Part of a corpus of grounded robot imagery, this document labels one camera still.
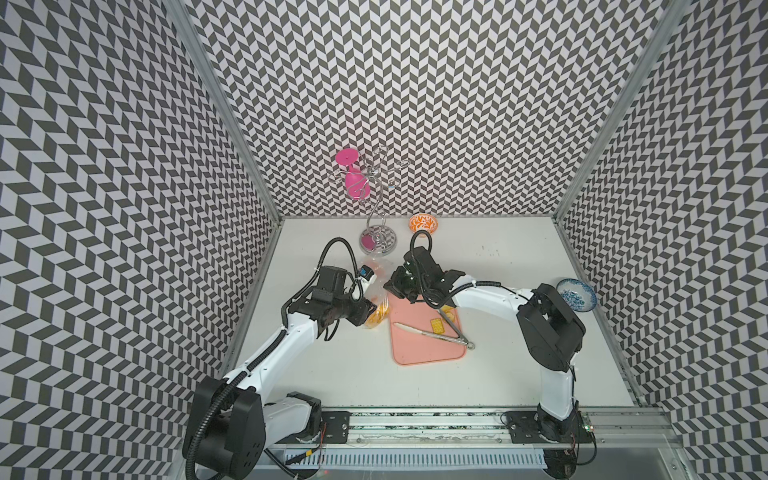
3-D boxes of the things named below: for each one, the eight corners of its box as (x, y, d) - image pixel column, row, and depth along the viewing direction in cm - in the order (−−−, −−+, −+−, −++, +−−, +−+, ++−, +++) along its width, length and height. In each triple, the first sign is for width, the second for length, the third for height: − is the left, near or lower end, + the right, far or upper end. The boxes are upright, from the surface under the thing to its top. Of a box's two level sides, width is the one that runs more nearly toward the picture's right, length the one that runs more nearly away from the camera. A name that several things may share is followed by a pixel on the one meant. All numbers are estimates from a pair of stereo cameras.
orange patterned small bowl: (408, 234, 114) (409, 228, 111) (408, 220, 119) (408, 213, 116) (438, 234, 114) (439, 228, 111) (436, 219, 119) (437, 213, 116)
